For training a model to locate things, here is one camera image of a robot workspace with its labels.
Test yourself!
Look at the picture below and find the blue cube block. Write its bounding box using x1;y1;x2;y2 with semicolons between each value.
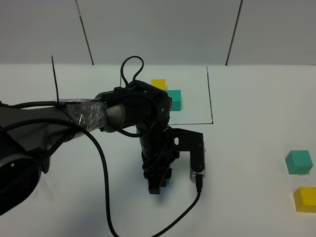
161;180;170;187

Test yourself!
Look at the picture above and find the yellow template cube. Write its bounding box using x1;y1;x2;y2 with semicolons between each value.
151;79;166;90

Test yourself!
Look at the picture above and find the yellow cube block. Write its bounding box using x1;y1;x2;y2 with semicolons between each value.
293;187;316;213

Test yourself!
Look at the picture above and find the black camera cable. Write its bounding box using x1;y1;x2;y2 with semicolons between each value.
0;56;203;237

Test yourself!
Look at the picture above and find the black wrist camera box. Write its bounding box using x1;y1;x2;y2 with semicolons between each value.
173;128;205;183

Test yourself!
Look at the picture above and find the green cube block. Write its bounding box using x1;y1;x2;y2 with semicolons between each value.
285;150;314;175

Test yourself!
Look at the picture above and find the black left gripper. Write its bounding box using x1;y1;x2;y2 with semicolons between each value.
139;125;179;195

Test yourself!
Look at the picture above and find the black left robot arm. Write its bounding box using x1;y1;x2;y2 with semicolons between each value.
0;81;172;214

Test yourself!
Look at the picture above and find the green template cube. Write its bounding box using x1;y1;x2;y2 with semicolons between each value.
166;90;182;111

